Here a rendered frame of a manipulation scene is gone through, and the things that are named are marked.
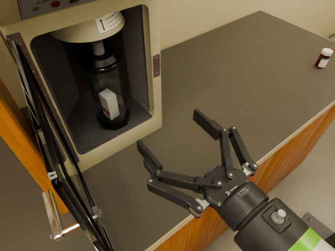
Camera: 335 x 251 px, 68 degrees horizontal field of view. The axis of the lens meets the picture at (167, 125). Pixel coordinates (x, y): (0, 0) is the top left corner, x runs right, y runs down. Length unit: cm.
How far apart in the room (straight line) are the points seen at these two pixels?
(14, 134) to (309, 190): 186
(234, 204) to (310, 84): 89
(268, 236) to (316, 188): 172
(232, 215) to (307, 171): 177
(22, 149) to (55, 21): 24
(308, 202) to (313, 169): 29
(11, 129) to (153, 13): 38
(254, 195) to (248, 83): 76
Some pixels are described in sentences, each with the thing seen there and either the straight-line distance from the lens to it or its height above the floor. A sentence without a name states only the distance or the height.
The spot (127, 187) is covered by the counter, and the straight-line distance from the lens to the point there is 75.
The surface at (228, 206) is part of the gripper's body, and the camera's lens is 39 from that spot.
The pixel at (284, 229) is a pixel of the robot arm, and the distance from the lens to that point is 38.
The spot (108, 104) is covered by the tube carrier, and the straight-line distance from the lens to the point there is 71.
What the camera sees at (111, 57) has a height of 125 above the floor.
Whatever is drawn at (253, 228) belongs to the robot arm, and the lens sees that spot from 37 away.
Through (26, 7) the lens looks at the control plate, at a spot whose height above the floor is 144.
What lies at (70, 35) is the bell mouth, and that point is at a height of 133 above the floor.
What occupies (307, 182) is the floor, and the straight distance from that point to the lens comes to 208.
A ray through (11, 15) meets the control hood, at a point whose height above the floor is 143.
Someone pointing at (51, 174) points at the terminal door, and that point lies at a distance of 27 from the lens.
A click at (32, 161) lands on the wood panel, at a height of 118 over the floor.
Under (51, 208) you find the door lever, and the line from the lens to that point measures 46.
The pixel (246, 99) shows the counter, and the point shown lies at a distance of 103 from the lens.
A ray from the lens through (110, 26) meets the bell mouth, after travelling 60.
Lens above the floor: 159
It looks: 48 degrees down
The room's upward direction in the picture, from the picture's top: straight up
